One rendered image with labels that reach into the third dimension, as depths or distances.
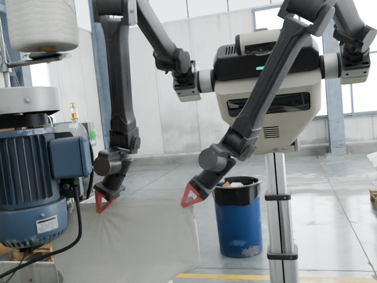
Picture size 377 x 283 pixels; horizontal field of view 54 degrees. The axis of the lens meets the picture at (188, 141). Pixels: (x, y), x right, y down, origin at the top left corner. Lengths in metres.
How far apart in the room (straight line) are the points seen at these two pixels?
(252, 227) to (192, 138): 6.21
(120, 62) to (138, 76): 8.78
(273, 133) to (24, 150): 0.97
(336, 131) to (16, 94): 8.12
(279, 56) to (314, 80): 0.46
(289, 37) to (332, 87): 7.71
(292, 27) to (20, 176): 0.67
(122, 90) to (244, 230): 2.47
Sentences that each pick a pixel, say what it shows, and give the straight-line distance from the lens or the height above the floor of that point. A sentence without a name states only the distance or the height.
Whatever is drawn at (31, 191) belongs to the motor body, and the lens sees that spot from 0.84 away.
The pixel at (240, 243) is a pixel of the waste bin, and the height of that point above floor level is 0.14.
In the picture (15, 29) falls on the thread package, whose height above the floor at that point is 1.57.
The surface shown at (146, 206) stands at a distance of 1.13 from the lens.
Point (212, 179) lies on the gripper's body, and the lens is 1.02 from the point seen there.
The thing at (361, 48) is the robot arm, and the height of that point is 1.47.
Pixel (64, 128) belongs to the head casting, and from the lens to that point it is 1.25.
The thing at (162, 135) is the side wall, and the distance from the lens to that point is 9.58.
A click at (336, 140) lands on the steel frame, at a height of 0.36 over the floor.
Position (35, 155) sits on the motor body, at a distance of 0.83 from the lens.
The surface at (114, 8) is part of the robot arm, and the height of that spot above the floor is 1.60.
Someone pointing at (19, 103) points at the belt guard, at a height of 1.38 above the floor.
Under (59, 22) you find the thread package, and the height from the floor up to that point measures 1.57.
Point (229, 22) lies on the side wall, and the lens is 9.31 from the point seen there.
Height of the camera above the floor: 1.34
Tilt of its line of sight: 5 degrees down
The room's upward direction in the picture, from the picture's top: 6 degrees counter-clockwise
